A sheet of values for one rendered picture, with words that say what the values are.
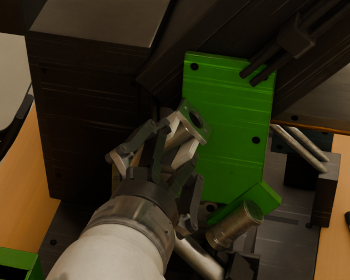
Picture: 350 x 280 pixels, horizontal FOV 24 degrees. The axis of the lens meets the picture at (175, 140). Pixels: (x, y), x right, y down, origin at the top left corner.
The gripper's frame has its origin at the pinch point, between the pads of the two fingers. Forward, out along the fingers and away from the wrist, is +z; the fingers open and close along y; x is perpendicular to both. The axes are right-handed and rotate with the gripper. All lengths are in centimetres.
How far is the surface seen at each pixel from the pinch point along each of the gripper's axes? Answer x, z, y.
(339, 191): 0.2, 30.4, -31.2
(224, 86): -7.4, 4.4, 0.9
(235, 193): 1.4, 4.4, -11.8
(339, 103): -12.6, 19.8, -14.4
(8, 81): 124, 164, 12
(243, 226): 1.9, 0.9, -15.0
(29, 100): 8.3, -6.2, 15.7
